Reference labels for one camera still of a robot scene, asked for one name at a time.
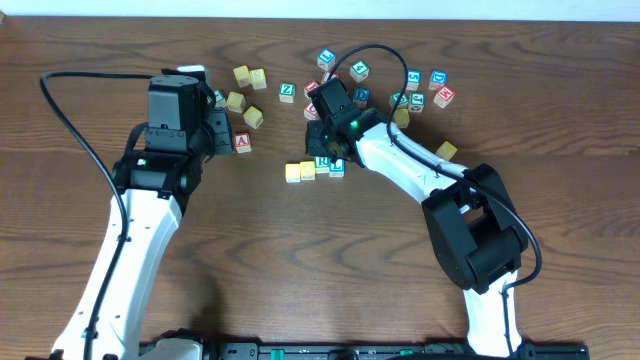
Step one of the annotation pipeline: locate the red U block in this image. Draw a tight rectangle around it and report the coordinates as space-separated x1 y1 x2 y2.
303 102 320 120

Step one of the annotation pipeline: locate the green 4 block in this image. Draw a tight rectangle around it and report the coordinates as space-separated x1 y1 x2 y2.
350 60 370 83

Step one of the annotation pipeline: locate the red E block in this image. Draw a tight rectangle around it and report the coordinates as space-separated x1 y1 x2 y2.
304 80 320 99

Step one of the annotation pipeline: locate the blue block top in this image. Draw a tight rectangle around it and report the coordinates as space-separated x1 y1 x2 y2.
317 48 336 71

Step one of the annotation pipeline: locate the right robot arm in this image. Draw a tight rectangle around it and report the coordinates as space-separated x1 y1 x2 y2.
305 79 534 357

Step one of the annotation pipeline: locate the yellow S block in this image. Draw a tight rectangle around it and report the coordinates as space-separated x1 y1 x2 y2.
250 68 267 90

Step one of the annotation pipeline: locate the yellow C block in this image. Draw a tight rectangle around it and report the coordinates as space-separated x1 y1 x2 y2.
285 163 301 183

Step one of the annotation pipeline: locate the green J block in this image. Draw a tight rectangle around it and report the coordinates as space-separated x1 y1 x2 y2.
407 92 426 113

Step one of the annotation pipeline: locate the green Z block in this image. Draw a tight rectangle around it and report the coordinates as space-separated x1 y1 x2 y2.
279 82 296 103

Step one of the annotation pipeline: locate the yellow O block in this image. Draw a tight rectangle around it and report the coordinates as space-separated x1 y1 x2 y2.
299 160 316 181

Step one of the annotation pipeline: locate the blue D block centre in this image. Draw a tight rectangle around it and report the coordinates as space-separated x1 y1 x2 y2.
353 88 370 109

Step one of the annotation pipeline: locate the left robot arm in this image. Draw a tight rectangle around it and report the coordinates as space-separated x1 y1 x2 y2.
50 65 234 359

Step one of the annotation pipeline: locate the green B block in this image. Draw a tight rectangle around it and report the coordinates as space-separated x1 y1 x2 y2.
389 91 409 109

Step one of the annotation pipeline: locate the blue d block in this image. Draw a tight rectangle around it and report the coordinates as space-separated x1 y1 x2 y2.
353 88 370 109
428 70 448 91

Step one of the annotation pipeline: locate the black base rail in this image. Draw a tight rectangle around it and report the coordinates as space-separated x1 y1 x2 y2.
139 341 590 360

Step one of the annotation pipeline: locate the red M block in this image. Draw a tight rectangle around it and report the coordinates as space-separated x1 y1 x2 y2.
433 86 456 109

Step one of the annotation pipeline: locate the red I block upper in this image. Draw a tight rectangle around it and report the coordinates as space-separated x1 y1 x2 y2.
321 71 340 84

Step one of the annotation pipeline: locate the yellow block far right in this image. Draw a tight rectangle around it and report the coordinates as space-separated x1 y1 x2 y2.
435 141 458 161

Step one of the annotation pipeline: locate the yellow G block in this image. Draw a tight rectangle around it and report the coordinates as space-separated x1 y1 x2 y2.
393 108 410 129

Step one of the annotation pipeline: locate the green R block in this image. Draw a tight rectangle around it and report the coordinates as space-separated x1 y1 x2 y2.
314 157 330 174

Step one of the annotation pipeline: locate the yellow block centre left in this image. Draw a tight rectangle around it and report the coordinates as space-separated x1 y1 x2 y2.
243 106 264 129

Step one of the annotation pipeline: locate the blue 5 block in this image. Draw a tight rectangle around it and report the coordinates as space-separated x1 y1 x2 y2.
406 69 422 91

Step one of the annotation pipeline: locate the blue L block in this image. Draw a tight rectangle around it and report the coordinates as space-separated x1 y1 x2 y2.
329 159 345 178

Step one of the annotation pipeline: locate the yellow block top left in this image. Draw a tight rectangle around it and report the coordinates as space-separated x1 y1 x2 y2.
233 65 251 88

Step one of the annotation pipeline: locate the red A block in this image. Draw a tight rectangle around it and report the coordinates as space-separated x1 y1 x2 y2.
234 132 252 153

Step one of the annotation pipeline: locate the blue D block right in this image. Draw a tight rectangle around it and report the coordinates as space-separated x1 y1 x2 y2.
428 70 448 91

